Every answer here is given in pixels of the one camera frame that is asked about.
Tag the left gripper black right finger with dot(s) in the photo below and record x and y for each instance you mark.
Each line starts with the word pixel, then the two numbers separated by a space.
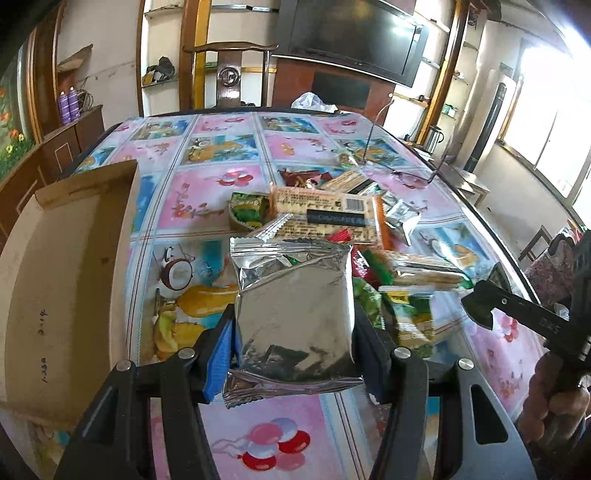
pixel 476 438

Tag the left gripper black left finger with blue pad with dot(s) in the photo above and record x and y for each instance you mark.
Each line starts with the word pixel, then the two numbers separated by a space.
pixel 113 438

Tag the silver foil snack packet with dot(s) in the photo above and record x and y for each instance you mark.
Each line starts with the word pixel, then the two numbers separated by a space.
pixel 295 314

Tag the orange cracker packet with barcode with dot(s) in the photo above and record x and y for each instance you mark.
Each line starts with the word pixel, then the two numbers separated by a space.
pixel 318 214

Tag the green pea snack packet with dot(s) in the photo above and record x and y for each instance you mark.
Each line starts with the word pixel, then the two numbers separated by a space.
pixel 248 211

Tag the person's right hand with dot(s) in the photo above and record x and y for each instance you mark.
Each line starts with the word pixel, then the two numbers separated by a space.
pixel 549 419

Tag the green yellow snack packet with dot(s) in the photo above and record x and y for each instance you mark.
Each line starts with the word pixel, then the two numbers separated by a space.
pixel 412 320

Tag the beige cracker packet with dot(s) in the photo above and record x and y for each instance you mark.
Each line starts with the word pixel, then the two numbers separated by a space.
pixel 405 269

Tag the open cardboard box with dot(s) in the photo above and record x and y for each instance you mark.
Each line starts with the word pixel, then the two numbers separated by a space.
pixel 63 273

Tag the eyeglasses on table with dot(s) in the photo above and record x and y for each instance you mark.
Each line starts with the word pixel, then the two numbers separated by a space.
pixel 386 159

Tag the dark red candy wrapper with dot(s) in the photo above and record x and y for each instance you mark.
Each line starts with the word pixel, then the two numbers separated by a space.
pixel 304 178

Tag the steel electric kettle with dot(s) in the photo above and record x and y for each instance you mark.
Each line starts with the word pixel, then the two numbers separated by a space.
pixel 434 137

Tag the colourful printed tablecloth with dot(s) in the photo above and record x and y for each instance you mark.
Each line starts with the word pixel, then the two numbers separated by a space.
pixel 189 166

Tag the white plastic bag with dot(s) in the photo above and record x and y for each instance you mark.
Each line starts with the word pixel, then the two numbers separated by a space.
pixel 310 101

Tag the wooden sideboard cabinet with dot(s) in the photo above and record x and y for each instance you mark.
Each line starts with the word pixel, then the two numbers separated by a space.
pixel 48 162

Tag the black flat screen television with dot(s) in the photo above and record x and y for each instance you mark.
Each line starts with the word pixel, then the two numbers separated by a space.
pixel 370 37

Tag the right purple spray bottle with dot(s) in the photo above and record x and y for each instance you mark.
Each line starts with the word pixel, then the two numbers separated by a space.
pixel 73 104

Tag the purple spray bottle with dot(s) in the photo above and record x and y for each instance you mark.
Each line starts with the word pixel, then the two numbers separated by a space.
pixel 63 107
pixel 73 104

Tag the left purple spray bottle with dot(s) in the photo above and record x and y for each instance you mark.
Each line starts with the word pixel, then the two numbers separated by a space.
pixel 63 107

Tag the dark wooden chair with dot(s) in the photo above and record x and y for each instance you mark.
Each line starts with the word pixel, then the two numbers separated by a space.
pixel 229 70

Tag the flower wall mural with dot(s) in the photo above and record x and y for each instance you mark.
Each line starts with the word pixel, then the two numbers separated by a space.
pixel 16 138

